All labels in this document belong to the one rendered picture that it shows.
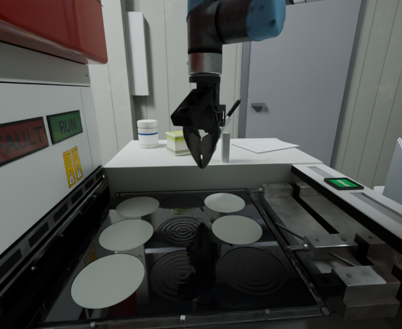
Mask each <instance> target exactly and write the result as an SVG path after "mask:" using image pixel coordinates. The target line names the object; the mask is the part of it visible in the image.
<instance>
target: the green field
mask: <svg viewBox="0 0 402 329"><path fill-rule="evenodd" d="M50 123H51V126H52V132H53V136H54V141H58V140H60V139H62V138H65V137H68V136H70V135H73V134H76V133H78V132H80V131H82V124H81V120H80V113H79V112H76V113H72V114H66V115H62V116H56V117H50Z"/></svg>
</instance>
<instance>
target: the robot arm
mask: <svg viewBox="0 0 402 329"><path fill-rule="evenodd" d="M315 1H325V0H187V17H186V22H187V53H188V62H187V65H188V74H189V75H191V76H189V83H196V89H192V91H191V92H190V93H189V94H188V95H187V96H186V98H185V99H184V100H183V101H182V103H181V104H180V105H179V106H178V107H177V108H176V110H175V111H174V112H173V114H172V115H171V116H170V118H171V120H172V123H173V125H174V126H182V127H183V137H184V139H185V142H186V144H187V147H188V149H189V151H190V152H191V155H192V157H193V159H194V161H195V162H196V164H197V165H198V167H199V168H201V169H204V168H205V167H206V166H207V165H208V164H209V162H210V160H211V158H212V156H213V154H214V152H215V150H216V149H217V143H218V141H219V139H220V135H221V128H220V126H221V127H224V126H225V118H226V105H225V104H219V95H220V83H221V77H220V76H219V75H221V74H222V65H223V45H224V44H235V43H241V42H251V41H255V42H259V41H262V40H264V39H271V38H275V37H277V36H278V35H279V34H280V33H281V31H282V30H283V27H284V22H285V16H286V5H295V4H300V3H310V2H315ZM223 111H224V121H223ZM199 130H204V132H205V133H208V134H207V135H205V136H204V137H202V140H201V136H200V132H199ZM202 150H203V152H202ZM201 152H202V158H201Z"/></svg>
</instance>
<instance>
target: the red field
mask: <svg viewBox="0 0 402 329"><path fill-rule="evenodd" d="M45 145H48V143H47V139H46V133H45V130H44V125H43V121H42V119H40V120H36V121H30V122H27V123H21V124H17V125H11V126H7V127H1V128H0V163H2V162H5V161H7V160H9V159H12V158H15V157H17V156H20V155H23V154H24V153H27V152H30V151H33V150H34V149H37V148H40V147H42V146H45Z"/></svg>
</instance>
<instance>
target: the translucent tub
mask: <svg viewBox="0 0 402 329"><path fill-rule="evenodd" d="M165 134H166V140H167V147H166V149H167V151H168V152H170V153H171V154H173V155H175V156H179V155H187V154H191V152H190V151H189V149H188V147H187V144H186V142H185V139H184V137H183V131H173V132H165Z"/></svg>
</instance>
